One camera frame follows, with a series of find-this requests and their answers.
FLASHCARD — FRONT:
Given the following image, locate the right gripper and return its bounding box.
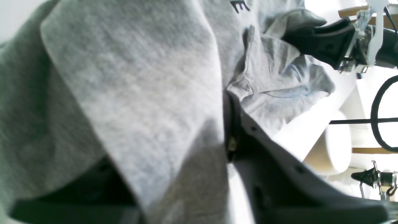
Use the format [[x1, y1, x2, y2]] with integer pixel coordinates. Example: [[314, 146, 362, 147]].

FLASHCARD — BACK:
[[282, 0, 397, 74]]

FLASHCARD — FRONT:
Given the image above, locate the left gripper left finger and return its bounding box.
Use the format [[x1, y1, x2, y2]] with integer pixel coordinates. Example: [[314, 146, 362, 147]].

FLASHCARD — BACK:
[[9, 157, 140, 224]]

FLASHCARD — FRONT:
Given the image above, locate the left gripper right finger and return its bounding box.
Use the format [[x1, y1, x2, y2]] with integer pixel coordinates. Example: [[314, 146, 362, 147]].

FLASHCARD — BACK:
[[223, 92, 392, 224]]

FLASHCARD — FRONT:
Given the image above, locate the grey T-shirt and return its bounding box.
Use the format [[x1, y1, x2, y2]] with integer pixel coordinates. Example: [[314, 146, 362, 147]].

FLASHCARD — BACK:
[[1, 0, 334, 224]]

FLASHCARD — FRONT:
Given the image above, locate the black clamp with cable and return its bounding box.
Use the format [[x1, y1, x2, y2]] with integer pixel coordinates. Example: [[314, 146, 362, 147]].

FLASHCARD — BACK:
[[351, 161, 397, 201]]

